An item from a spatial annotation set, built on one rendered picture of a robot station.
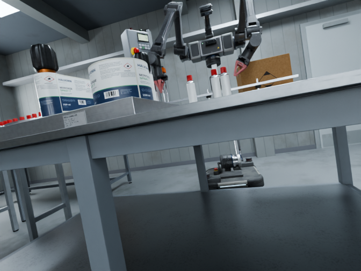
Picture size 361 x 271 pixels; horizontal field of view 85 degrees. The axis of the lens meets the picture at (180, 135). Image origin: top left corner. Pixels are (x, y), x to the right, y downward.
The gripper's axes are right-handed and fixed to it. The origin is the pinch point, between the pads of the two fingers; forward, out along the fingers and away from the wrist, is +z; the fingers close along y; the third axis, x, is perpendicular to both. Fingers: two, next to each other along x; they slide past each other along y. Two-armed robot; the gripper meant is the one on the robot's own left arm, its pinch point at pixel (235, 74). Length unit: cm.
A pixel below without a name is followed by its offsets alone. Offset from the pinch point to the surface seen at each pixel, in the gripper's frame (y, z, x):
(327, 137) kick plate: -277, -20, 163
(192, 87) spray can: 1.9, 18.1, -18.0
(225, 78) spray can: 2.1, 4.8, -3.4
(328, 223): 16, 41, 76
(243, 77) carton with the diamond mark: -15.7, -2.9, 3.9
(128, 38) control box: -1, 12, -73
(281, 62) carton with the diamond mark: -18.1, -21.1, 18.4
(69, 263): 50, 119, -16
